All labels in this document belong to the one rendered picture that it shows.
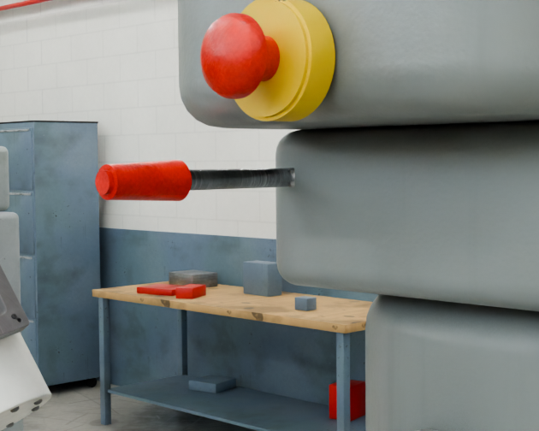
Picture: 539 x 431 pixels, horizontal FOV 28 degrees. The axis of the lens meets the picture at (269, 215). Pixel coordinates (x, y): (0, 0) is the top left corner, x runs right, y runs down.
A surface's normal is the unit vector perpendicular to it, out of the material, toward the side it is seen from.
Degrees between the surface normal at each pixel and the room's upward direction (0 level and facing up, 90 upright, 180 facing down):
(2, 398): 64
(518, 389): 90
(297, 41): 90
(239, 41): 79
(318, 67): 101
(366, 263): 90
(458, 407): 90
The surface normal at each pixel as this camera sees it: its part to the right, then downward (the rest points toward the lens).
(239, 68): -0.25, 0.29
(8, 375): 0.60, -0.47
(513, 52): 0.08, 0.05
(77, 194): 0.69, 0.03
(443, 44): -0.48, 0.05
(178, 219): -0.72, 0.04
